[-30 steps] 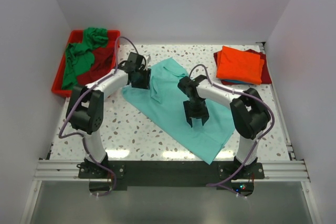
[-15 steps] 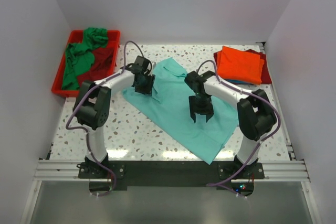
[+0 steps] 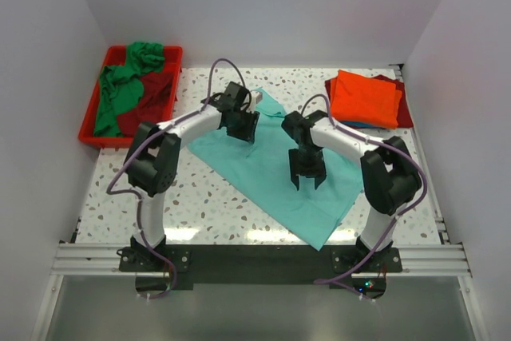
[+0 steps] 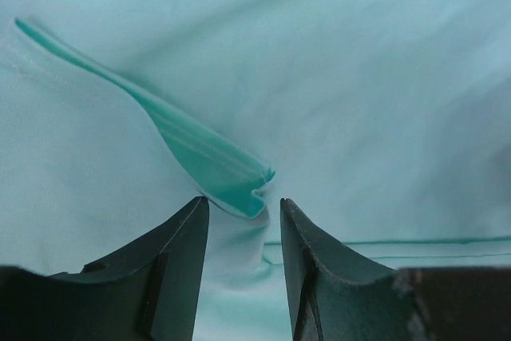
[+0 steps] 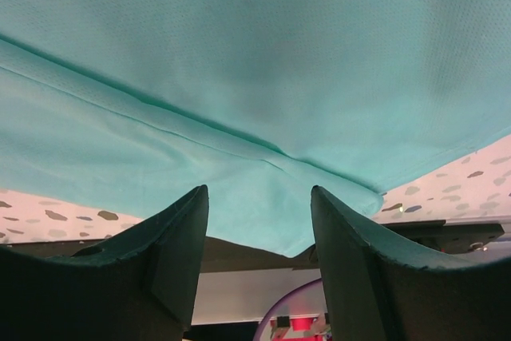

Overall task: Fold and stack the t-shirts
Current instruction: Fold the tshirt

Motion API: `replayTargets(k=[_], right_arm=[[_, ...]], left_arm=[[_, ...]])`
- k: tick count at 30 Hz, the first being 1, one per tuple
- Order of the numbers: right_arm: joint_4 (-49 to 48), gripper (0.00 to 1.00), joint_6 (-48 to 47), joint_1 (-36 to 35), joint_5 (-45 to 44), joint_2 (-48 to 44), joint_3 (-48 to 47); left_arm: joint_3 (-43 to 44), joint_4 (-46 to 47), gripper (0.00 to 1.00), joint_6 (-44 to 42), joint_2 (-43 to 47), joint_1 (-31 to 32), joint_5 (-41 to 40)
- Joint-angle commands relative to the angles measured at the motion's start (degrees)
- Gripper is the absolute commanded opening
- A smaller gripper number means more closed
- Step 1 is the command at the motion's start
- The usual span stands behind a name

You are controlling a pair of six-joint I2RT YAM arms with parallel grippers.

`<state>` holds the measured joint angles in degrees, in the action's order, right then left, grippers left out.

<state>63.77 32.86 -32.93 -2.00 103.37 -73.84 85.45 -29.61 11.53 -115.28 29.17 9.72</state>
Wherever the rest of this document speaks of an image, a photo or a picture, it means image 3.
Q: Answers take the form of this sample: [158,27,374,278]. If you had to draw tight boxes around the orange folded t shirt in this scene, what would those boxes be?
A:
[327,69,402,129]

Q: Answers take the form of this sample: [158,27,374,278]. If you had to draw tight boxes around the blue folded t shirt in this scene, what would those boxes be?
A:
[342,121,373,128]

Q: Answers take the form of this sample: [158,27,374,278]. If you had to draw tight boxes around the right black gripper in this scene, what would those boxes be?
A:
[289,144,327,188]

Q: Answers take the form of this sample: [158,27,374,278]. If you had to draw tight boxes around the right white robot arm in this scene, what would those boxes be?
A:
[282,110,426,272]

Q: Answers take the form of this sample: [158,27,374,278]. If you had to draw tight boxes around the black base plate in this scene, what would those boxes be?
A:
[118,243,404,299]

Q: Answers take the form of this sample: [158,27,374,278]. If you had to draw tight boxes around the aluminium rail frame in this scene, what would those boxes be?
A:
[30,62,490,341]

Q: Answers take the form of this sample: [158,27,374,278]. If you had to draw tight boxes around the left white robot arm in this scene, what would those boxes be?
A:
[125,82,263,271]

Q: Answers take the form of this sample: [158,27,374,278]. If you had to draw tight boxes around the teal t shirt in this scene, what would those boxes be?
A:
[188,93,362,250]

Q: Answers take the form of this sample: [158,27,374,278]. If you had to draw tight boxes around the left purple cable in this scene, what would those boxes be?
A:
[105,57,245,299]

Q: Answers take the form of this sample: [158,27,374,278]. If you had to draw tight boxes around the dark red folded t shirt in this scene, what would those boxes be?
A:
[323,73,414,129]

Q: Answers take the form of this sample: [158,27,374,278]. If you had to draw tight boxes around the red plastic bin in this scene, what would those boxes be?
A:
[78,46,184,149]

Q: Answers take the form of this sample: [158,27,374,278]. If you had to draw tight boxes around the dark red t shirt in bin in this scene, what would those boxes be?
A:
[117,69,174,137]

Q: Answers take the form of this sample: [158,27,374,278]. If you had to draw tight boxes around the green t shirt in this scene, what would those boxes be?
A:
[93,42,165,137]

